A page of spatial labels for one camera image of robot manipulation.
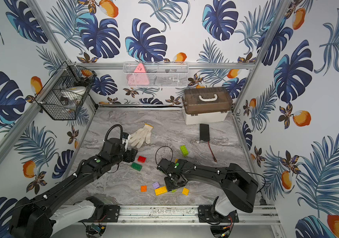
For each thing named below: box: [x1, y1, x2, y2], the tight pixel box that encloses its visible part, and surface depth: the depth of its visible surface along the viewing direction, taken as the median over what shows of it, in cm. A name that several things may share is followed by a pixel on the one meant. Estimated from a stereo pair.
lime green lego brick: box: [180, 144, 189, 157], surface depth 97 cm
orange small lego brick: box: [140, 185, 148, 192], surface depth 84 cm
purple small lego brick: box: [152, 181, 161, 190], surface depth 84 cm
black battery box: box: [199, 123, 210, 142], surface depth 109 cm
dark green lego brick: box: [130, 162, 143, 172], surface depth 92 cm
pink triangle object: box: [126, 62, 150, 87], surface depth 92 cm
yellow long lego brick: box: [154, 185, 168, 196], surface depth 82 cm
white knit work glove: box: [128, 123, 154, 149], surface depth 107 cm
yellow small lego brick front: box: [182, 187, 190, 196], surface depth 83 cm
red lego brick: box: [137, 155, 147, 164], surface depth 94 cm
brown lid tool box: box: [182, 86, 233, 125], surface depth 103 cm
